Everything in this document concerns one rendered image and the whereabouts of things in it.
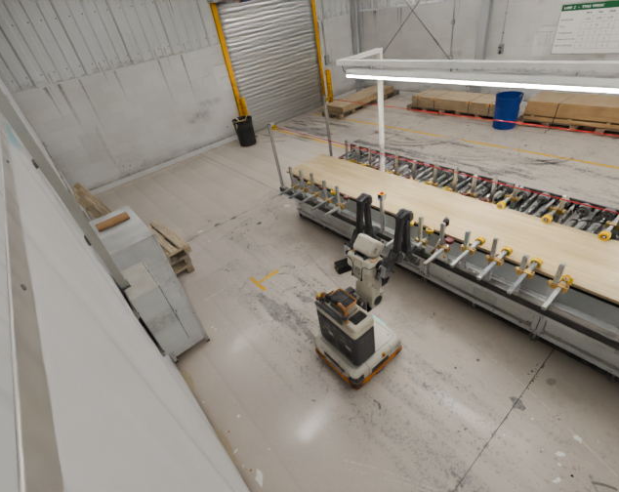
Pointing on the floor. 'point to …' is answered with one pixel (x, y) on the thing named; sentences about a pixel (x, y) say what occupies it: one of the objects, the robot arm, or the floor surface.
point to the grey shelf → (130, 243)
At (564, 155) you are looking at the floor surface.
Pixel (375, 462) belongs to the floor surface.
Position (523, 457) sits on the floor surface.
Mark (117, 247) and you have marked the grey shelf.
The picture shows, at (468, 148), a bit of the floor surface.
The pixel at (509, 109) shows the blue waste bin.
